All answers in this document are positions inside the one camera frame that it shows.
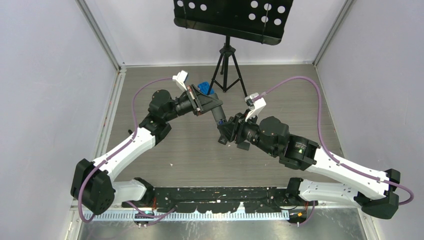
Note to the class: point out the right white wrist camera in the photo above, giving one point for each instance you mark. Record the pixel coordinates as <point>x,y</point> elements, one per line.
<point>255,103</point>

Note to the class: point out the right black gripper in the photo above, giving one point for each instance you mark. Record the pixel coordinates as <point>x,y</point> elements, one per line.
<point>233,129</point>

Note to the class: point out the black music stand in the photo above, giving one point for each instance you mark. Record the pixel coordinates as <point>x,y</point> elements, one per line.
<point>259,21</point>

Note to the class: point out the black battery cover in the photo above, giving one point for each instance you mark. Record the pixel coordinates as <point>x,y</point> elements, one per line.
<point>243,146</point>

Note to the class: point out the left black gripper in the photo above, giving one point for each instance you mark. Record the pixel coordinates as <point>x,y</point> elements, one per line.
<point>199,102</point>

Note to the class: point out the black remote with buttons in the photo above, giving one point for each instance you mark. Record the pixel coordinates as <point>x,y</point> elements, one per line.
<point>222,140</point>

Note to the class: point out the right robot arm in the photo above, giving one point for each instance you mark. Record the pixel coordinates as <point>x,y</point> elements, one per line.
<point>361,187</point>

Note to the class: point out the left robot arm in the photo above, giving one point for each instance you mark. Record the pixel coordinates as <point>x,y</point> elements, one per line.
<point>94,184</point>

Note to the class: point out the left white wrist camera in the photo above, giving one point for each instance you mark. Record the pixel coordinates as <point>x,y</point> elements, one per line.
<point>180,80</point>

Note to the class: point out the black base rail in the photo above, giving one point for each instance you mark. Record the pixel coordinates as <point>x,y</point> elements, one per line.
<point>220,200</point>

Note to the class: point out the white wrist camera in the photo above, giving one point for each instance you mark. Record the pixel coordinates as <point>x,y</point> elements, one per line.
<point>180,80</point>
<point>255,103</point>

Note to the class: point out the plain black remote control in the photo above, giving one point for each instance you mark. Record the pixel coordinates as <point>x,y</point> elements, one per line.
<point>218,112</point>

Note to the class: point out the blue toy car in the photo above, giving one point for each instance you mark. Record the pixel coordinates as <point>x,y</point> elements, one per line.
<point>205,88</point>

